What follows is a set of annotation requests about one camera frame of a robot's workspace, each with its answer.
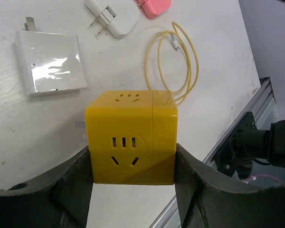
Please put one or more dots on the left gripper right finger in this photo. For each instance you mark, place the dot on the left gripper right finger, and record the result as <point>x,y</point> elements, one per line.
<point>209,199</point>

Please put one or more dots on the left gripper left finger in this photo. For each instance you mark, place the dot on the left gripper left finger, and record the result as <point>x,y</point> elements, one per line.
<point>58,198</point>

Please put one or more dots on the yellow cube socket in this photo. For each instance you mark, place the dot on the yellow cube socket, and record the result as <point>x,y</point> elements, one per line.
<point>132,137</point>

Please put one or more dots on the white square charger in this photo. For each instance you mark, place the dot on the white square charger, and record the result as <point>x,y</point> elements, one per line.
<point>49,62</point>

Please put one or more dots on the white plug adapter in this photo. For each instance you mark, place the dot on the white plug adapter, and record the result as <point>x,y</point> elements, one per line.
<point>117,16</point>

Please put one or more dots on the pink plug adapter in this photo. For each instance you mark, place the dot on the pink plug adapter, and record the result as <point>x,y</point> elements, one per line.
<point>154,8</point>

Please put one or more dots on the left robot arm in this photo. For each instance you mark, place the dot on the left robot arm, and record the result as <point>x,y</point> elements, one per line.
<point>275,145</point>

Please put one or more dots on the aluminium mounting rail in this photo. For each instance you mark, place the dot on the aluminium mounting rail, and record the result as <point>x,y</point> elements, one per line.
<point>258,114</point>

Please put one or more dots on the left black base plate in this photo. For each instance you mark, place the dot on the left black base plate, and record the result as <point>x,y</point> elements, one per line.
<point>245,146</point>

